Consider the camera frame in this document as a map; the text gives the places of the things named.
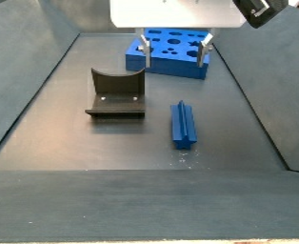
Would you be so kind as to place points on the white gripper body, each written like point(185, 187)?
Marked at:
point(174, 14)

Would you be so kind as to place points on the black curved fixture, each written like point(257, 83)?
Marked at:
point(118, 94)

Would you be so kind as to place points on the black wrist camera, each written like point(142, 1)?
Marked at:
point(257, 12)

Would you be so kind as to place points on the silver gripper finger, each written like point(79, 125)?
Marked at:
point(204, 47)
point(145, 46)

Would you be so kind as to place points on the blue foam shape board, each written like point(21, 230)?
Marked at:
point(173, 52)

